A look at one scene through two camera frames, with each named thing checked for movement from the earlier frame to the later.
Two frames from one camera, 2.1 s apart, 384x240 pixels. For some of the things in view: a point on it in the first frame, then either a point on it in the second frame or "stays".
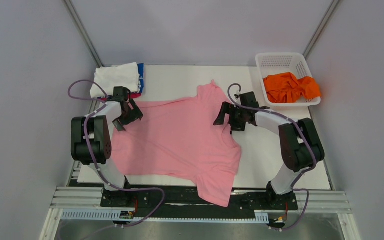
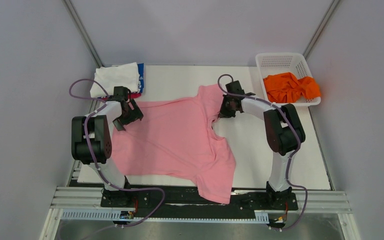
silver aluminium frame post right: x=322 y=23 stays
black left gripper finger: x=119 y=126 stays
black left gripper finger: x=133 y=112 stays
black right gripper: x=226 y=108 to x=223 y=113
